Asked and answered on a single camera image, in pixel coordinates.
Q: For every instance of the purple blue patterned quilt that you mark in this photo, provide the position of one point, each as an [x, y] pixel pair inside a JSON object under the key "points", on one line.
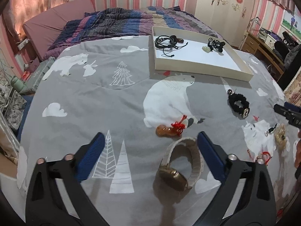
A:
{"points": [[117, 23]]}

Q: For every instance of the black scrunchie with flower charm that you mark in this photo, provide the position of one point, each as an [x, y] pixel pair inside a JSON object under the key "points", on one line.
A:
{"points": [[234, 102]]}

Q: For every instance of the pink padded headboard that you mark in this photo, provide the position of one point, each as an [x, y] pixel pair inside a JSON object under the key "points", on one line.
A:
{"points": [[58, 14]]}

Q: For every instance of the person's right hand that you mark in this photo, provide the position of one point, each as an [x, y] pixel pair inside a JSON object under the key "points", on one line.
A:
{"points": [[298, 160]]}

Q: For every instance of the framed couple picture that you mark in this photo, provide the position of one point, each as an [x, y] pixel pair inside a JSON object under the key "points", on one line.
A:
{"points": [[292, 22]]}

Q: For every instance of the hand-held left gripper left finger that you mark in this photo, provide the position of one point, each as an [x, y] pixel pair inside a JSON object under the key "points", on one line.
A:
{"points": [[91, 157]]}

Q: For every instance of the green bottle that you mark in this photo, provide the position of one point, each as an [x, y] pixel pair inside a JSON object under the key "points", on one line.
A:
{"points": [[17, 83]]}

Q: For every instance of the cream braided scrunchie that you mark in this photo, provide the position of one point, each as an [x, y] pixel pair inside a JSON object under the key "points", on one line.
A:
{"points": [[281, 134]]}

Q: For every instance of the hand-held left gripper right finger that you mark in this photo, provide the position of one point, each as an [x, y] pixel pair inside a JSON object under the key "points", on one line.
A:
{"points": [[211, 157]]}

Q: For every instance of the pink floral curtain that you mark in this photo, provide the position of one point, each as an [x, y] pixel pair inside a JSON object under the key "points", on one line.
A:
{"points": [[35, 0]]}

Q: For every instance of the cream wardrobe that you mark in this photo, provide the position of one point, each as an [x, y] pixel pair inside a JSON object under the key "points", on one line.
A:
{"points": [[223, 16]]}

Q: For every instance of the black white floral cloth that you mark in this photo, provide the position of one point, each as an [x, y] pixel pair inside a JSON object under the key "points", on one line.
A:
{"points": [[11, 106]]}

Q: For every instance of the desk lamp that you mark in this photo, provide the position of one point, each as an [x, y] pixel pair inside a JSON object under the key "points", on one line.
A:
{"points": [[255, 21]]}

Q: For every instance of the white shallow tray box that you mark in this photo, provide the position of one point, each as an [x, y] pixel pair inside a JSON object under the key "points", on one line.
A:
{"points": [[199, 56]]}

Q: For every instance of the black bag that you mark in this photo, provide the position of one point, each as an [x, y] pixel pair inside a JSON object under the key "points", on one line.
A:
{"points": [[285, 44]]}

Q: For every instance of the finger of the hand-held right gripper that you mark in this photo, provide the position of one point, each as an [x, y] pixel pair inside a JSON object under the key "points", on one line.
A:
{"points": [[281, 108]]}

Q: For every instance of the black hair claw clip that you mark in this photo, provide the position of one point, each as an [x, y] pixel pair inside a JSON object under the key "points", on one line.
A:
{"points": [[219, 44]]}

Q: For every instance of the grey bear print blanket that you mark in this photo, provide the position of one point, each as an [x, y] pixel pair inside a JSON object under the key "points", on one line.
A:
{"points": [[94, 98]]}

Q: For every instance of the white power strip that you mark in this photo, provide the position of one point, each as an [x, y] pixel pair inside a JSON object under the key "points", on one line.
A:
{"points": [[23, 44]]}

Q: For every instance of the white box on desk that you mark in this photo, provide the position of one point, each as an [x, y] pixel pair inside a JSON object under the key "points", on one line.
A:
{"points": [[271, 40]]}

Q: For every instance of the floral fabric panel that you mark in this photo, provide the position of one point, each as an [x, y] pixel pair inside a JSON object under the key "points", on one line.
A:
{"points": [[294, 89]]}

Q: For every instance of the wooden desk with drawers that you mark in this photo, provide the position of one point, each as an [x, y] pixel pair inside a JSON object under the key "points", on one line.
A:
{"points": [[252, 43]]}

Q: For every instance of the amber pendant with red tassel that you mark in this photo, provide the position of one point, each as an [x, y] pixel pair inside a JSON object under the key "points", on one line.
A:
{"points": [[164, 130]]}

